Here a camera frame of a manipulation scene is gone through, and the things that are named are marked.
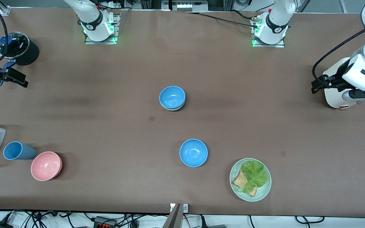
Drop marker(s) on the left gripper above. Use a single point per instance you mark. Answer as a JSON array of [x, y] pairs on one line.
[[337, 79]]

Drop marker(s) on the blue bowl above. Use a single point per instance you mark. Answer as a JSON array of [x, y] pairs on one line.
[[193, 153], [172, 96]]

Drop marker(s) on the green bowl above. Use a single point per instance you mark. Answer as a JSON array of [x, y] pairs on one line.
[[173, 109]]

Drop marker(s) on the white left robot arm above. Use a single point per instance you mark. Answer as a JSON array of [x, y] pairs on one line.
[[276, 19]]

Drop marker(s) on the pink bowl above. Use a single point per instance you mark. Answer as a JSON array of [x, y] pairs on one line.
[[46, 166]]

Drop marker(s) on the cream white toaster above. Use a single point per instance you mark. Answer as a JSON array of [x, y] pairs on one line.
[[334, 98]]

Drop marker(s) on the glass lid blue knob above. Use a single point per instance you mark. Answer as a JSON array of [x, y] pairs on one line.
[[17, 44]]

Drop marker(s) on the blue cup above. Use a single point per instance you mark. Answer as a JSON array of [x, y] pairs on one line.
[[19, 151]]

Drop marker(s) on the green lettuce leaf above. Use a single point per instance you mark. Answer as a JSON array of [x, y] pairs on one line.
[[255, 174]]

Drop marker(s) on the green plate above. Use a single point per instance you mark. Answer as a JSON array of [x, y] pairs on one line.
[[263, 191]]

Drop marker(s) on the brown toast slice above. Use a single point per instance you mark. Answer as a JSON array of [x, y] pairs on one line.
[[240, 181]]

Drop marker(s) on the white control box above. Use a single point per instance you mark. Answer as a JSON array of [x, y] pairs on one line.
[[185, 5]]

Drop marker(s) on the black red power strip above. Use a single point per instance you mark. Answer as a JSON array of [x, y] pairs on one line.
[[105, 222]]

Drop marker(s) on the grey tripod leg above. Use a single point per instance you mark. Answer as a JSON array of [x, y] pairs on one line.
[[173, 218]]

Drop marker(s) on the aluminium frame profile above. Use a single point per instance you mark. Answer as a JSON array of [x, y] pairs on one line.
[[3, 10]]

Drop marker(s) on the white metal bracket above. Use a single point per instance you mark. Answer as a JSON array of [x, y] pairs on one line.
[[185, 208]]

